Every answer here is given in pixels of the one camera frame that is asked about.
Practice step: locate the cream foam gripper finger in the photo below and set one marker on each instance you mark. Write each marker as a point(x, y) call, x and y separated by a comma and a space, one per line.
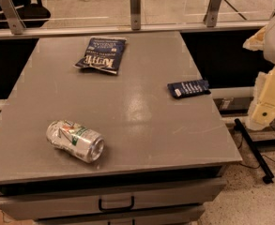
point(256, 42)
point(262, 109)

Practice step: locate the crushed silver 7up can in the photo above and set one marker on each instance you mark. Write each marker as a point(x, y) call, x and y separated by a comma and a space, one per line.
point(77, 140)

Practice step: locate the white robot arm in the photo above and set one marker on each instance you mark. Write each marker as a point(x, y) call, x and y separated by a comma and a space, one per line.
point(269, 46)

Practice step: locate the blue Kettle chip bag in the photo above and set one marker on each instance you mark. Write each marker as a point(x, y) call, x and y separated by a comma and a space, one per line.
point(103, 53)

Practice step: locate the black floor stand bar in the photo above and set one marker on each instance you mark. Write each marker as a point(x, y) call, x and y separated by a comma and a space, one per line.
point(268, 178)

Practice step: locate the lower grey drawer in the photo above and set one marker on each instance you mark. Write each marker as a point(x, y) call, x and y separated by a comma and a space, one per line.
point(156, 216)

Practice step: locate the right metal railing bracket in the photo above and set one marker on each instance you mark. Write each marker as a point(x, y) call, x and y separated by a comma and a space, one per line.
point(212, 12)

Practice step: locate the metal railing bracket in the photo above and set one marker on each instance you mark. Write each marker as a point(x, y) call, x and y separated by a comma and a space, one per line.
point(212, 12)
point(14, 21)
point(135, 14)

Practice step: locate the middle metal railing bracket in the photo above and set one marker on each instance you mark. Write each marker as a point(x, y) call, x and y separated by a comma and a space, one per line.
point(135, 14)

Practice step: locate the left metal railing bracket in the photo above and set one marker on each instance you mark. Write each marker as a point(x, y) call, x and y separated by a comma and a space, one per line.
point(14, 21)

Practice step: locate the grey drawer with black handle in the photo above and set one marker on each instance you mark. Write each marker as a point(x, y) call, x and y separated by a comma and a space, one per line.
point(111, 199)

